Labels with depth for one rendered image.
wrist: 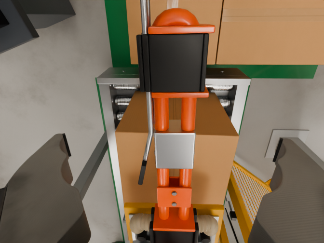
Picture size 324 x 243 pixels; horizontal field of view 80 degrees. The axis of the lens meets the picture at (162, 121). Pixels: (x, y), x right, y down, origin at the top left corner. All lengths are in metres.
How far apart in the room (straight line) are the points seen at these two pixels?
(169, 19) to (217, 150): 0.50
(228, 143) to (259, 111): 1.14
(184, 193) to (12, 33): 0.80
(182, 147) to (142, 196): 0.54
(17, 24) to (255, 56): 0.95
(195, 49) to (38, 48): 1.61
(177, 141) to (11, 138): 2.13
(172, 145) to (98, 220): 2.51
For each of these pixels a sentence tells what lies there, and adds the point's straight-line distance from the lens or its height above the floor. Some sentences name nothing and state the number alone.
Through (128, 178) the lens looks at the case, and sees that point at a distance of 0.76.
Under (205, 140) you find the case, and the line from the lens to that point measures 0.65.
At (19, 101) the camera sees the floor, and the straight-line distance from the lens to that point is 2.06.
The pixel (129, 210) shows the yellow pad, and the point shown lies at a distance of 0.63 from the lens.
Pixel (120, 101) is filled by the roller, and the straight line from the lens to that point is 1.04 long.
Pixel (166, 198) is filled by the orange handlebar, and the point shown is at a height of 1.23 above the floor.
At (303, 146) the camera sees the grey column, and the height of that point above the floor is 0.15.
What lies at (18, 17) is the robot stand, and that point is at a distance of 0.90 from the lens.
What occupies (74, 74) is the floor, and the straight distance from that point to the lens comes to 1.71.
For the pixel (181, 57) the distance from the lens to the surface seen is 0.24.
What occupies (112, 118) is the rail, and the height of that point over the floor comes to 0.59.
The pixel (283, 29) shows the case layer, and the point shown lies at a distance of 1.05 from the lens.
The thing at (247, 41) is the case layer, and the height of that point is 0.54.
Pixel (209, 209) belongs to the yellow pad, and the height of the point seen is 1.11.
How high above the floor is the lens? 1.48
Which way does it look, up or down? 61 degrees down
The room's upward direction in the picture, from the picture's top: 174 degrees counter-clockwise
